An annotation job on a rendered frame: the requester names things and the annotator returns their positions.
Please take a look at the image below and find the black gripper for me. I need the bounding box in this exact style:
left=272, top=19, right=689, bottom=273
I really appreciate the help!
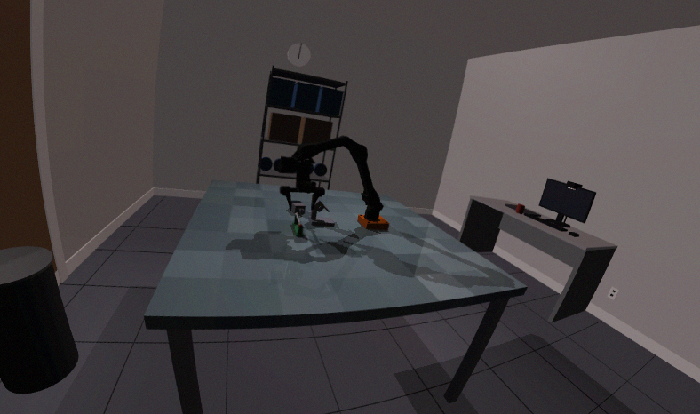
left=279, top=173, right=325, bottom=211

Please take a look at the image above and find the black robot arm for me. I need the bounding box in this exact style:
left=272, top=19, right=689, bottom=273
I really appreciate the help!
left=278, top=135, right=384, bottom=221

